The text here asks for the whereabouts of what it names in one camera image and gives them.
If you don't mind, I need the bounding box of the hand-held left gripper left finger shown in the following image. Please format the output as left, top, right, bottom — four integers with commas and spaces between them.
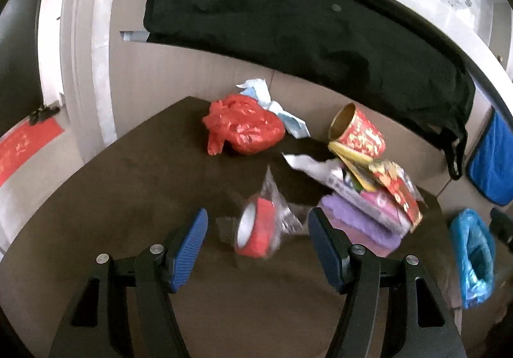
48, 208, 209, 358

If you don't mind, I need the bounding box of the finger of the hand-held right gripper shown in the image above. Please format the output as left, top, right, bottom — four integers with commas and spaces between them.
490, 208, 513, 252

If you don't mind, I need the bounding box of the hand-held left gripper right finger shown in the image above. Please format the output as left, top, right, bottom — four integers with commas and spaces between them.
308, 207, 467, 358

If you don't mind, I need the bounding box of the purple sponge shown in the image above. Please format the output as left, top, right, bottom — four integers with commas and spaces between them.
318, 194, 401, 258

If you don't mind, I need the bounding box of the blue trash bag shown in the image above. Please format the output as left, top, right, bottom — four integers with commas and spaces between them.
449, 208, 497, 310

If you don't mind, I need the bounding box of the red tape roll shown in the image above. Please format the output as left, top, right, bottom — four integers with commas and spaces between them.
216, 166, 304, 260
234, 198, 277, 258

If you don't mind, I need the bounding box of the pink printed tissue packet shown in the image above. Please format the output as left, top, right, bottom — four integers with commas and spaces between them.
326, 169, 413, 236

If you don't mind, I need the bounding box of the blue hanging cloth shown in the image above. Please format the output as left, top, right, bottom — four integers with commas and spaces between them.
466, 107, 513, 206

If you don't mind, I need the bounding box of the white crumpled wrapper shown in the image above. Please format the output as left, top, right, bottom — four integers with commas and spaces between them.
282, 153, 345, 186

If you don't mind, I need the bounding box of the red gold printed envelope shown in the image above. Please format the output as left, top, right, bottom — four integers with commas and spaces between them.
369, 159, 423, 227

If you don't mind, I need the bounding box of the yellow wrapper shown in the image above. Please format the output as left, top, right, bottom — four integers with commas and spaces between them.
329, 141, 377, 192

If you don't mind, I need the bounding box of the red gold paper cup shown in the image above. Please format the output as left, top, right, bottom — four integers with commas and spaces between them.
329, 102, 386, 158

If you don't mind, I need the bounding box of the red plastic bag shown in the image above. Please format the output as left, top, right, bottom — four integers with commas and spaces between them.
201, 94, 286, 156

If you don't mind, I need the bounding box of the crumpled white blue tissue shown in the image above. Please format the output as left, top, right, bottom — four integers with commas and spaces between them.
236, 79, 311, 139

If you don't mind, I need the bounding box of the red paper banner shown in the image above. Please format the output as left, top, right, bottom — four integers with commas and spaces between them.
0, 117, 65, 186

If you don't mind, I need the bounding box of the black clip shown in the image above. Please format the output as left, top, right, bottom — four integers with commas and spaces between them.
29, 105, 61, 125

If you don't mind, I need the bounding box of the black hanging cloth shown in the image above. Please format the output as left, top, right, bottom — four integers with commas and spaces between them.
142, 0, 476, 181

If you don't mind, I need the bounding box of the black refrigerator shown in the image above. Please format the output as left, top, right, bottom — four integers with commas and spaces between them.
0, 0, 53, 134

